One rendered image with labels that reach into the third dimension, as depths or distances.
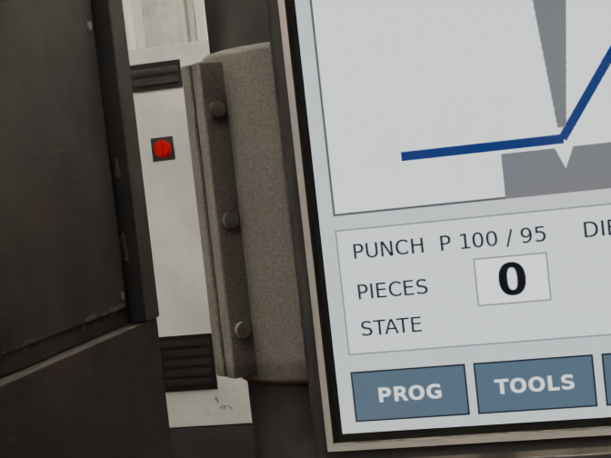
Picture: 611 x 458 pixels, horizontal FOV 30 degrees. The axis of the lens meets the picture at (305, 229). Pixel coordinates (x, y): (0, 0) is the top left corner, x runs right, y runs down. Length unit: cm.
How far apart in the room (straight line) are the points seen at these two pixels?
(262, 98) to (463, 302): 19
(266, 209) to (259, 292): 5
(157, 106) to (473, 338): 461
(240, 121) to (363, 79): 14
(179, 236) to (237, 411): 81
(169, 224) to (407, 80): 459
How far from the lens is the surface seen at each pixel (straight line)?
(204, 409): 515
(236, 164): 64
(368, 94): 51
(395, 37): 51
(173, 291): 510
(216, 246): 64
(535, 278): 51
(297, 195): 51
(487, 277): 51
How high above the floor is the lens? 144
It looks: 3 degrees down
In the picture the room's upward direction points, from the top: 6 degrees counter-clockwise
